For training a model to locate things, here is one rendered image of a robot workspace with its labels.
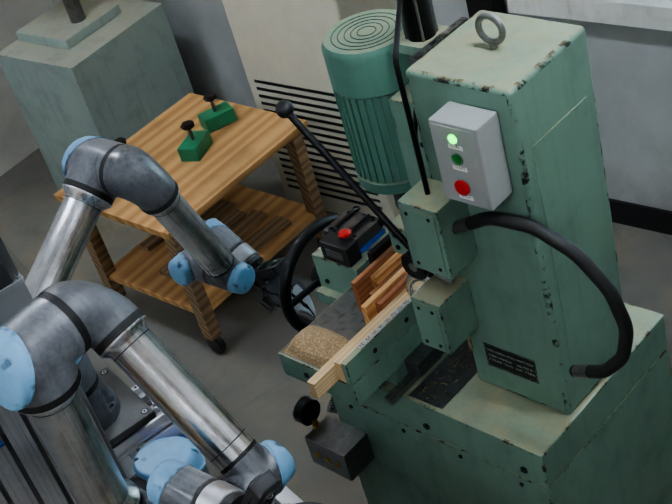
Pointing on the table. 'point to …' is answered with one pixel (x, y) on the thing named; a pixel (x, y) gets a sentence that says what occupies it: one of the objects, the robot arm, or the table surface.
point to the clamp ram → (378, 248)
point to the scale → (384, 323)
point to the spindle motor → (368, 96)
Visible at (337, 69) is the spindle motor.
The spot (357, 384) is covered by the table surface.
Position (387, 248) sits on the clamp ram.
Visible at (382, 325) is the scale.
